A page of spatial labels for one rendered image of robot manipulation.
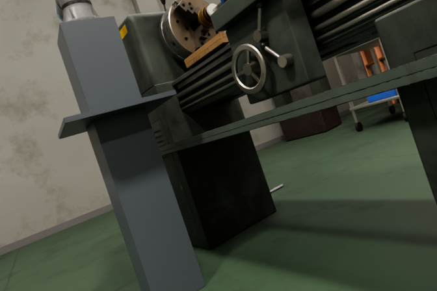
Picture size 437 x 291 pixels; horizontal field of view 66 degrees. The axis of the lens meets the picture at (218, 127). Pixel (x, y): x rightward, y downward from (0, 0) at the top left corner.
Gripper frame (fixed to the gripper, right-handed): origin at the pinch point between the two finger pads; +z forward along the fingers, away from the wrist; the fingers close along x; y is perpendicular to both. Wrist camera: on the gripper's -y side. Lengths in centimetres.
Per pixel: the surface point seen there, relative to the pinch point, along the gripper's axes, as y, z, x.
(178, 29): 9.1, 22.1, -1.1
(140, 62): 11.8, 29.9, -26.1
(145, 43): 12.5, 22.3, -19.9
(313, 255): 21, 129, 40
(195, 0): -3.4, 6.6, 4.9
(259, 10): 51, 46, 54
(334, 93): 57, 75, 69
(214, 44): 26, 42, 24
